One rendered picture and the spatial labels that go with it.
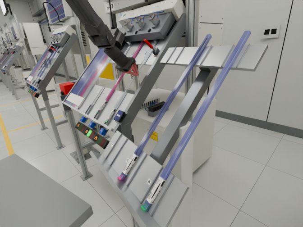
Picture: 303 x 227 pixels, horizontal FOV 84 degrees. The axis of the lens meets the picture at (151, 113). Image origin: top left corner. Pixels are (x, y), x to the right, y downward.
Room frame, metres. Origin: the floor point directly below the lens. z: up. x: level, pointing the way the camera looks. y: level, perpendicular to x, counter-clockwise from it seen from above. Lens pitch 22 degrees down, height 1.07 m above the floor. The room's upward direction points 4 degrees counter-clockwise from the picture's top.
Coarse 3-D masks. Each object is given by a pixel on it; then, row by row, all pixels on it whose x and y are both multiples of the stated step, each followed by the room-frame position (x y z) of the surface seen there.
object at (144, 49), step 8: (152, 40) 1.04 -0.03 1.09; (160, 40) 0.99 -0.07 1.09; (128, 48) 1.15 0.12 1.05; (136, 48) 1.09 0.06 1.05; (144, 48) 1.03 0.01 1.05; (160, 48) 0.94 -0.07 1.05; (128, 56) 1.08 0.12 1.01; (136, 56) 1.02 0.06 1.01; (144, 56) 0.97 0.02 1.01; (152, 56) 0.93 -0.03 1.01; (136, 64) 0.98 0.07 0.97; (144, 64) 0.92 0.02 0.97
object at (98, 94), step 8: (96, 88) 1.04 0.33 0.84; (104, 88) 0.99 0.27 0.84; (88, 96) 1.03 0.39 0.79; (96, 96) 0.97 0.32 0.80; (104, 96) 0.93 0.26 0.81; (112, 96) 0.88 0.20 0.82; (128, 96) 0.80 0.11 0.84; (88, 104) 0.97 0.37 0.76; (96, 104) 0.92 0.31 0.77; (112, 104) 0.83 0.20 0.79; (120, 104) 0.79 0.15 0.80; (88, 112) 0.90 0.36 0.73; (104, 112) 0.83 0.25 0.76; (104, 120) 0.78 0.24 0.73; (112, 120) 0.74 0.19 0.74
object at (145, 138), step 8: (208, 40) 0.56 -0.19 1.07; (200, 48) 0.55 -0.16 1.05; (192, 64) 0.52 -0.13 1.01; (184, 72) 0.52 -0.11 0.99; (184, 80) 0.50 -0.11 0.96; (176, 88) 0.49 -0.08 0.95; (168, 104) 0.46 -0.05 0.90; (160, 112) 0.46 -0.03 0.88; (160, 120) 0.45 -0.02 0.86; (152, 128) 0.43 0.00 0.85; (144, 136) 0.43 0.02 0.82; (144, 144) 0.41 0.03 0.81; (136, 152) 0.40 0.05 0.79; (120, 176) 0.37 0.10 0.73
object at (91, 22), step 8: (72, 0) 0.65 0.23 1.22; (80, 0) 0.66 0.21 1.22; (72, 8) 0.67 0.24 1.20; (80, 8) 0.66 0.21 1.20; (88, 8) 0.69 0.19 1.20; (80, 16) 0.68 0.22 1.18; (88, 16) 0.68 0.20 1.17; (96, 16) 0.71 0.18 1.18; (88, 24) 0.69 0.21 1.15; (96, 24) 0.70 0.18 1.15; (104, 24) 0.74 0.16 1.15; (88, 32) 0.72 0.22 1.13; (96, 32) 0.71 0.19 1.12; (104, 32) 0.73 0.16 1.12; (96, 40) 0.74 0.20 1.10; (104, 40) 0.72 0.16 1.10
